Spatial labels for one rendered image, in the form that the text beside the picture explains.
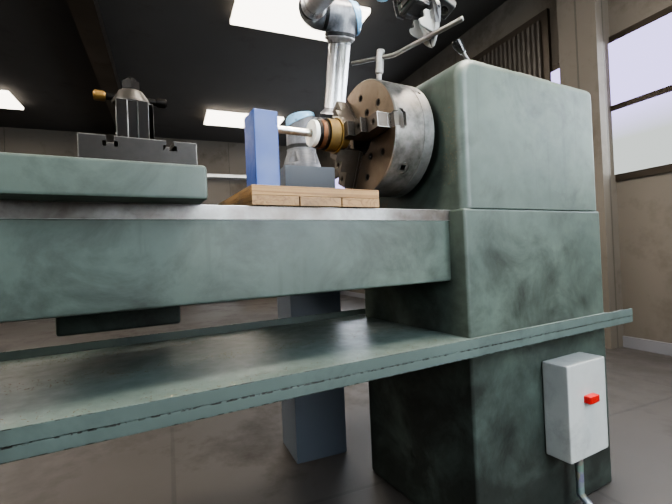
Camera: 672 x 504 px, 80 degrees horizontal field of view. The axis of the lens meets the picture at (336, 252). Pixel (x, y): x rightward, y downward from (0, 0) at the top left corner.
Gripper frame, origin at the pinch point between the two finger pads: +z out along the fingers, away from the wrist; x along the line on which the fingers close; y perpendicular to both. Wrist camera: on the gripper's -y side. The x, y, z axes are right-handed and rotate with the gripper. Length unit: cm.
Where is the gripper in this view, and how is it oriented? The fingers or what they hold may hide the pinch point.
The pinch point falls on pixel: (433, 43)
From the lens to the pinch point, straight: 117.7
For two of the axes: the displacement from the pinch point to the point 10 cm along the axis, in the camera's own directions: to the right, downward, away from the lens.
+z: 1.7, 9.7, -1.9
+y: -8.7, 0.6, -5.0
